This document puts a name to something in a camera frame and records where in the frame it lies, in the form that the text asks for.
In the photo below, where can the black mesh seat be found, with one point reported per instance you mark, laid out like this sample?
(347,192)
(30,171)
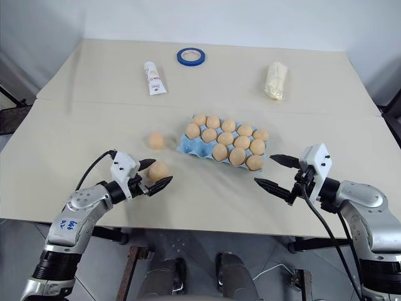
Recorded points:
(12,120)

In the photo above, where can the rusty brown metal bracket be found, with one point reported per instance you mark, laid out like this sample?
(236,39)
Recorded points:
(303,285)
(133,266)

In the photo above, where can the dark grey rounded shape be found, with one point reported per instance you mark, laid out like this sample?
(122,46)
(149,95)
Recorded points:
(166,276)
(233,276)

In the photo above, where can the cream plastic-wrapped package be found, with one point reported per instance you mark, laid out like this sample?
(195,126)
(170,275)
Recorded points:
(275,81)

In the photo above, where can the black stand leg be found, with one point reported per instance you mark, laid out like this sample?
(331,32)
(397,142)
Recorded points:
(12,95)

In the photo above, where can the black table frame bar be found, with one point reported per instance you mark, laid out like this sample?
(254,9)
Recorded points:
(109,234)
(319,244)

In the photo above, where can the blue tape roll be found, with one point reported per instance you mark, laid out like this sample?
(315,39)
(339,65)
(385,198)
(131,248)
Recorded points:
(180,59)

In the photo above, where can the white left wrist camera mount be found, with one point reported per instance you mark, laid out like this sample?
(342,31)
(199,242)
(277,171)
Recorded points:
(123,166)

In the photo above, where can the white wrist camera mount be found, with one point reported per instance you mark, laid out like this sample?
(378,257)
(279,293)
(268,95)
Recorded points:
(319,163)
(123,166)

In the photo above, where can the brown egg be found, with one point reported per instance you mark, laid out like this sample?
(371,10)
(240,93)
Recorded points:
(192,130)
(213,121)
(260,135)
(225,139)
(199,119)
(155,140)
(159,171)
(257,146)
(242,142)
(237,156)
(209,135)
(228,124)
(245,129)
(220,152)
(254,162)

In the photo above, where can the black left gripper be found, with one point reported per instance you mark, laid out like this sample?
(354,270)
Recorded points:
(138,187)

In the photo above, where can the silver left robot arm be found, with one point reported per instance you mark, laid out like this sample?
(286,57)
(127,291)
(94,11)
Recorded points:
(78,200)

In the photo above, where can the white tube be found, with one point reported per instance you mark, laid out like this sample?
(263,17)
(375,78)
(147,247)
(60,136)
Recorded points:
(153,78)

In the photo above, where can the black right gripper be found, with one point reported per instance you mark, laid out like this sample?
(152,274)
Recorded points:
(301,182)

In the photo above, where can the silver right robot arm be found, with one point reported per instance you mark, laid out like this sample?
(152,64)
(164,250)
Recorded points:
(360,194)

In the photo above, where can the black stand frame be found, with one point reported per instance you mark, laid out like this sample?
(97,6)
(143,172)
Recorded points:
(391,116)

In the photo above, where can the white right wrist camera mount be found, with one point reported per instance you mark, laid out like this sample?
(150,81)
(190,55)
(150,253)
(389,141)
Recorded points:
(319,163)

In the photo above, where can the blue egg carton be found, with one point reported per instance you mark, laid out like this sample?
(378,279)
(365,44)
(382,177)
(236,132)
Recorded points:
(191,147)

